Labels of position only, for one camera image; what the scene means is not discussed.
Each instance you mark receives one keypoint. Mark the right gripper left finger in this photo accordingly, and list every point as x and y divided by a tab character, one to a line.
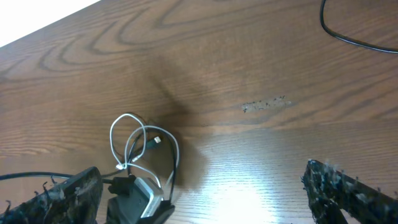
75	200

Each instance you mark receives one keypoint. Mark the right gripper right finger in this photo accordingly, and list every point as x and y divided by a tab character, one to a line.
330	192

